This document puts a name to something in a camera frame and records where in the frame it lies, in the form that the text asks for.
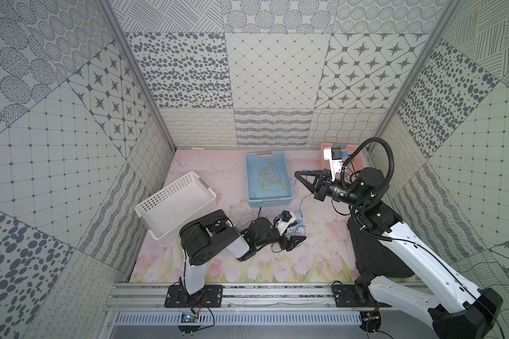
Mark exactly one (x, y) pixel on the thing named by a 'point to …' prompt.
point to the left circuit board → (189, 318)
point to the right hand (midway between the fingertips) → (295, 176)
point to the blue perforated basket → (259, 196)
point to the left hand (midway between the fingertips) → (307, 236)
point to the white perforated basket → (166, 213)
